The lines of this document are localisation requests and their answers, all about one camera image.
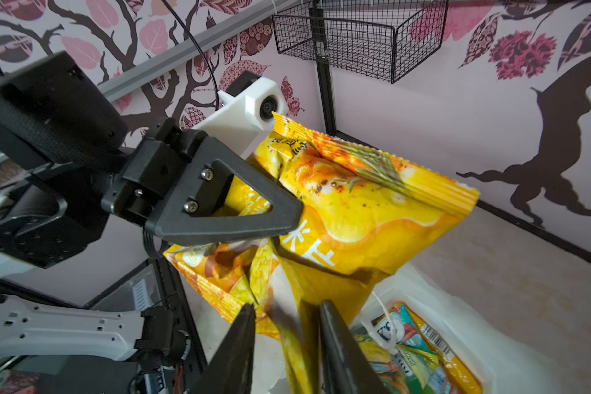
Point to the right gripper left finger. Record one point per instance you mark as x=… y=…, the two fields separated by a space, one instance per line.
x=231 y=368

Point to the white paper bag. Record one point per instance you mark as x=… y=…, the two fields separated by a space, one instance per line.
x=473 y=344

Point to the yellow chip bag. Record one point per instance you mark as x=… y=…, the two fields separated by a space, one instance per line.
x=365 y=213

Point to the aluminium rail left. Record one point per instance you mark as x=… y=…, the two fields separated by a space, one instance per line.
x=157 y=66

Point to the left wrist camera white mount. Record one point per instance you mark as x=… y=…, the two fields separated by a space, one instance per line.
x=247 y=115

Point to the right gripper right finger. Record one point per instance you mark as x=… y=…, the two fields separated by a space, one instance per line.
x=345 y=367

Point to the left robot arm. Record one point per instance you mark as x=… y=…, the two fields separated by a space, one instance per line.
x=56 y=124

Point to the colourful snack bag in bag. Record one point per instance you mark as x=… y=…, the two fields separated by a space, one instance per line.
x=421 y=362

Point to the black wire basket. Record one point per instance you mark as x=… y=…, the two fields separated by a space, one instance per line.
x=384 y=40

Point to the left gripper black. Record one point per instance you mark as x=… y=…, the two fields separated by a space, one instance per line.
x=143 y=182

